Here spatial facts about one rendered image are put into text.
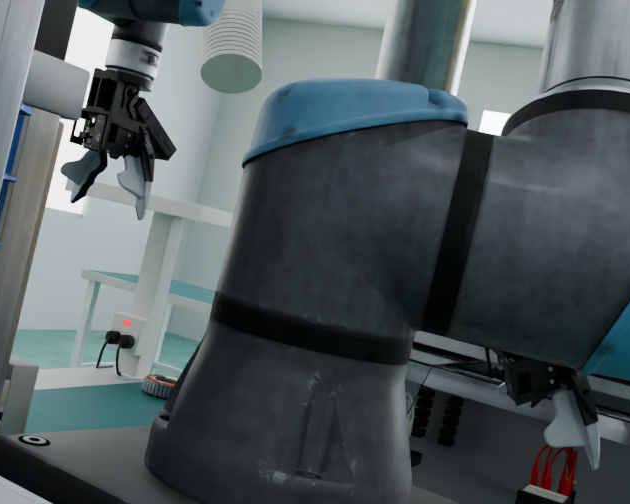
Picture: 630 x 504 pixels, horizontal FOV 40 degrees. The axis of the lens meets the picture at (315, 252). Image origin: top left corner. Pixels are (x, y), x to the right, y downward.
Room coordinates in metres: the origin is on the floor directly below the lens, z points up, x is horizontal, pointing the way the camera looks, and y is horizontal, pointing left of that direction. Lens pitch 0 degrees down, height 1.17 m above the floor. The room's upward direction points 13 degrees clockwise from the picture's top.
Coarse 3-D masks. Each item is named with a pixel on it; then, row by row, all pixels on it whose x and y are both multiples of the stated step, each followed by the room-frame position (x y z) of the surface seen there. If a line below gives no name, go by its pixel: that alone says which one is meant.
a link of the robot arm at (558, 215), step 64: (576, 0) 0.53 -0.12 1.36; (576, 64) 0.50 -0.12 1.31; (512, 128) 0.50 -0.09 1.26; (576, 128) 0.46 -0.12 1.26; (512, 192) 0.44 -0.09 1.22; (576, 192) 0.44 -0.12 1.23; (512, 256) 0.43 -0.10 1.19; (576, 256) 0.43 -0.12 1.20; (512, 320) 0.44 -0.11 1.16; (576, 320) 0.43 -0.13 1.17
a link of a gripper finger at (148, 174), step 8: (144, 136) 1.27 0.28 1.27; (144, 144) 1.26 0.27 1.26; (136, 152) 1.27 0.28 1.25; (144, 152) 1.26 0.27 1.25; (152, 152) 1.27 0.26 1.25; (144, 160) 1.26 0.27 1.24; (152, 160) 1.26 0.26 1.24; (144, 168) 1.26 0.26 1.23; (152, 168) 1.26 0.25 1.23; (144, 176) 1.25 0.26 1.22; (152, 176) 1.26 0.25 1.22
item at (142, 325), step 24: (96, 192) 1.95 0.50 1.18; (120, 192) 1.92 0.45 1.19; (168, 216) 2.19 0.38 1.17; (192, 216) 1.84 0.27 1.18; (216, 216) 1.89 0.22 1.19; (168, 240) 2.19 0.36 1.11; (144, 264) 2.20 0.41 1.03; (168, 264) 2.21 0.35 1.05; (144, 288) 2.20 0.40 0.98; (168, 288) 2.23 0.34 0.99; (120, 312) 2.18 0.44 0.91; (144, 312) 2.19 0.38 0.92; (120, 336) 2.13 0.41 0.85; (144, 336) 2.15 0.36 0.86; (120, 360) 2.21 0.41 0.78; (144, 360) 2.20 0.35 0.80
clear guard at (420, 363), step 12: (420, 348) 1.28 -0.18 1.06; (432, 348) 1.33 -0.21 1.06; (420, 360) 1.10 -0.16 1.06; (432, 360) 1.14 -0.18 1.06; (444, 360) 1.18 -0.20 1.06; (456, 360) 1.22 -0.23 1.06; (468, 360) 1.27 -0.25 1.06; (480, 360) 1.32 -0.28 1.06; (408, 372) 1.08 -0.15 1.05; (420, 372) 1.08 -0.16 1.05; (408, 384) 1.06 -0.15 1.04; (420, 384) 1.06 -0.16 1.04; (408, 396) 1.05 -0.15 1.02; (408, 408) 1.04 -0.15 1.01
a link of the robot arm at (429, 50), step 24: (408, 0) 0.74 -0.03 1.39; (432, 0) 0.73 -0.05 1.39; (456, 0) 0.73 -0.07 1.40; (408, 24) 0.74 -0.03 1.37; (432, 24) 0.74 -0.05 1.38; (456, 24) 0.74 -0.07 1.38; (384, 48) 0.77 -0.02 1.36; (408, 48) 0.75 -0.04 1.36; (432, 48) 0.74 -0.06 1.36; (456, 48) 0.75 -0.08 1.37; (384, 72) 0.77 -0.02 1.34; (408, 72) 0.76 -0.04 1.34; (432, 72) 0.75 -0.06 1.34; (456, 72) 0.77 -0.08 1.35
